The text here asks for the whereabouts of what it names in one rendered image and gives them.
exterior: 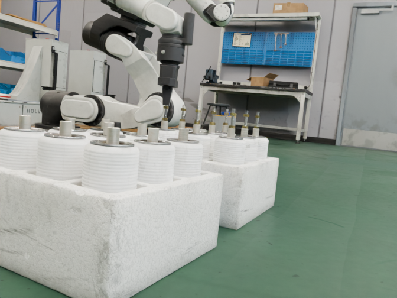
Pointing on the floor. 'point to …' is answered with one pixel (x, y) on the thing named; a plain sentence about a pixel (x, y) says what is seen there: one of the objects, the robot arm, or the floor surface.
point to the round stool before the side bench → (215, 110)
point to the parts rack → (18, 24)
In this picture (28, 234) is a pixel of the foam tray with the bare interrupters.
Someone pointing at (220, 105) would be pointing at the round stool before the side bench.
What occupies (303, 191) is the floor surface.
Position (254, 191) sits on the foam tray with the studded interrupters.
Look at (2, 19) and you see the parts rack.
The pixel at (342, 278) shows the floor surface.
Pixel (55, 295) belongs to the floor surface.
